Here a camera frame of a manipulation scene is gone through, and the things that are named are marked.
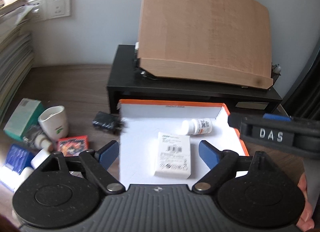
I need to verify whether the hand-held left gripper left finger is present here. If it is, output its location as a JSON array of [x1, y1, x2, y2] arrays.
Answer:
[[37, 140, 126, 196]]

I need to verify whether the blue box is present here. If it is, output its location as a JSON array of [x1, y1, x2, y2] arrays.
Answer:
[[0, 144, 35, 176]]

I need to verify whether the black power adapter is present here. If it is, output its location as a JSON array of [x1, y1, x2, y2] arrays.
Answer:
[[92, 111, 128, 135]]

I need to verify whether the white cup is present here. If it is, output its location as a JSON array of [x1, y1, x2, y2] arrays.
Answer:
[[38, 105, 69, 140]]

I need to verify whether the red box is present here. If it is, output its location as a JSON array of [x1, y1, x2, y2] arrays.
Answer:
[[57, 135, 89, 157]]

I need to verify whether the tilted wooden board stand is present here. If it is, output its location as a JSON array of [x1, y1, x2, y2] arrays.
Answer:
[[134, 0, 282, 89]]

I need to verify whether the green white box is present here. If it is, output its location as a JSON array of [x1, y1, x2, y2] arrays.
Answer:
[[3, 98, 45, 140]]

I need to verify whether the small white container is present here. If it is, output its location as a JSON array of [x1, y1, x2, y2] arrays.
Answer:
[[15, 167, 34, 190]]

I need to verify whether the person's right hand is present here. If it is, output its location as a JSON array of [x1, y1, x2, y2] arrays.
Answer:
[[297, 172, 315, 231]]

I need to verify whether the small white bottle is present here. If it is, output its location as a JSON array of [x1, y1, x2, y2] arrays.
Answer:
[[30, 149, 52, 170], [34, 134, 54, 152]]

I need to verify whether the white pill bottle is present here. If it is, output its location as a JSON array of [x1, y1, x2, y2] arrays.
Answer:
[[182, 118, 213, 135]]

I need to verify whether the orange white box lid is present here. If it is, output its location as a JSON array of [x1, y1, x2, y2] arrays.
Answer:
[[117, 99, 250, 185]]

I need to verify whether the white medicine box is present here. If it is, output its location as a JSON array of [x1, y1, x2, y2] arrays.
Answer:
[[154, 132, 192, 179]]

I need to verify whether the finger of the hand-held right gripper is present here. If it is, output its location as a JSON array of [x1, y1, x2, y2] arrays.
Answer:
[[227, 112, 253, 144], [262, 113, 292, 123]]

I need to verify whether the black desk riser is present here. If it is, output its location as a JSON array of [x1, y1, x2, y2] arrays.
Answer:
[[106, 44, 283, 118]]

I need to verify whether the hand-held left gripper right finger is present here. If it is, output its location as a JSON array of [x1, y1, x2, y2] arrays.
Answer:
[[192, 140, 278, 195]]

